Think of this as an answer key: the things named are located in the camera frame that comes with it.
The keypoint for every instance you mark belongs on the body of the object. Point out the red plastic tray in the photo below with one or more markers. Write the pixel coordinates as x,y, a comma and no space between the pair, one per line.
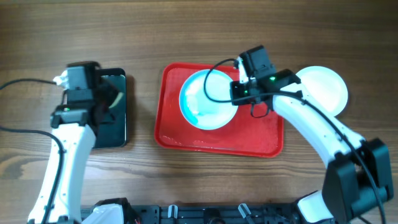
243,135

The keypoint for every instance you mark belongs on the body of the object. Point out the black water tray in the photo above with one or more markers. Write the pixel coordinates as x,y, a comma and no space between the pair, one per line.
113,130

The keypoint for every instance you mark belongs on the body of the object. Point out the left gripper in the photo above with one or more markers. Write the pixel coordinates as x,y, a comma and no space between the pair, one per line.
111,88

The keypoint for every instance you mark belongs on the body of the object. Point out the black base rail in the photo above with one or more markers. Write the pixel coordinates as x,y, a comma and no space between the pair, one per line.
279,213

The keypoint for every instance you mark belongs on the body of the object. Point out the green yellow sponge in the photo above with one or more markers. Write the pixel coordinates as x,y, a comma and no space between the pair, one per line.
116,100

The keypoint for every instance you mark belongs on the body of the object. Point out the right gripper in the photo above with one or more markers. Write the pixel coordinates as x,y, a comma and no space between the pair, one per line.
235,96

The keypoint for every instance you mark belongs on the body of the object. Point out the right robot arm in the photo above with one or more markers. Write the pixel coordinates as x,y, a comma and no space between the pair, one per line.
358,171

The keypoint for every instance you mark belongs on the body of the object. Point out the white round plate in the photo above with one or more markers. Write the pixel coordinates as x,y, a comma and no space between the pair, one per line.
326,86

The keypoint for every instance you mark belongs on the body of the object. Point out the light blue plate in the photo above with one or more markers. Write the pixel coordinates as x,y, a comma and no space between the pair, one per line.
204,102

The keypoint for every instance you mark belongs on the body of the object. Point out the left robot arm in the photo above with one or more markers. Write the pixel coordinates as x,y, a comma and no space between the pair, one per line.
60,195

